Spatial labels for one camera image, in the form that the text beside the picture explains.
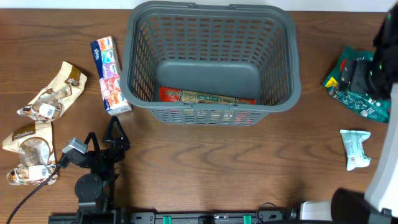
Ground black camera cable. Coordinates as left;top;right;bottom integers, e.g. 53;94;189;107
5;152;73;224

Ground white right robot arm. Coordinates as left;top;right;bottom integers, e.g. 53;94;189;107
282;6;397;223

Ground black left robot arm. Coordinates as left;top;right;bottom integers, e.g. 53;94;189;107
75;116;130;224

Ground light green wipes packet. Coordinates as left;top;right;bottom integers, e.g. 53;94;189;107
340;129;371;171

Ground upper beige snack bag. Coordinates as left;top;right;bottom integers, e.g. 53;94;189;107
17;61;87;123

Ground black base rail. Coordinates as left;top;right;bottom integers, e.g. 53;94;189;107
48;210;290;224

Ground San Remo spaghetti packet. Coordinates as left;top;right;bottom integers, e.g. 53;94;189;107
159;86;256;105

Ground colourful tissue pack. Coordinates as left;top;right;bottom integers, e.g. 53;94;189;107
90;36;132;116

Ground beige snack bag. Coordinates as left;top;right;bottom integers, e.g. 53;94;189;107
17;61;87;123
2;122;57;185

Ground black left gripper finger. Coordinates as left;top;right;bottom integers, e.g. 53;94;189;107
84;132;100;153
102;116;130;149

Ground grey plastic basket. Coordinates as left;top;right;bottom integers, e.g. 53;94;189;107
120;1;302;126

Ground green Nescafe coffee bag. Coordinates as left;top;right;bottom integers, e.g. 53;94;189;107
322;47;391;123

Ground lower beige snack bag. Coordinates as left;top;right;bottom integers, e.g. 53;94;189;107
2;122;57;185

